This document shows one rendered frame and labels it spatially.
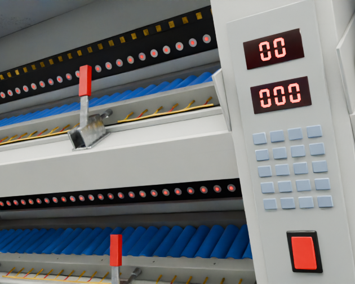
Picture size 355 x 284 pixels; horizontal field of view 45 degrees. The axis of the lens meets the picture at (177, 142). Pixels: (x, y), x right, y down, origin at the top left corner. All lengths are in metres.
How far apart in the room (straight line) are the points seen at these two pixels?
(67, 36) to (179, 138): 0.40
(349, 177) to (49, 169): 0.32
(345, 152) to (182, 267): 0.25
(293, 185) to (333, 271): 0.07
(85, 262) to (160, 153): 0.24
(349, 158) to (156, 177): 0.18
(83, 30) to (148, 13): 0.13
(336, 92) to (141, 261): 0.32
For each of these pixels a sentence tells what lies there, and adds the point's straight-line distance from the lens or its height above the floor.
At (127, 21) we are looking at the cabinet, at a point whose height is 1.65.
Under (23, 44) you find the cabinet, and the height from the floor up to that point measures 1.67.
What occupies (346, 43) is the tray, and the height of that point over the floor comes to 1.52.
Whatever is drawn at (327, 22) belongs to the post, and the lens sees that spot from 0.34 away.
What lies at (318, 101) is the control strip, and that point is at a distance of 0.34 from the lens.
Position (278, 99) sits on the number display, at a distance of 0.34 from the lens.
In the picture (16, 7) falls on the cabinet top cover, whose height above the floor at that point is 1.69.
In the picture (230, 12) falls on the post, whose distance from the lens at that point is 0.36.
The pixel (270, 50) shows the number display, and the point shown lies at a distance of 0.34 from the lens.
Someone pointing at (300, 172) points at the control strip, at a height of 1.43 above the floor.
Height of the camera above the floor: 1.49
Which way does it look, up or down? 3 degrees down
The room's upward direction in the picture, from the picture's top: 10 degrees counter-clockwise
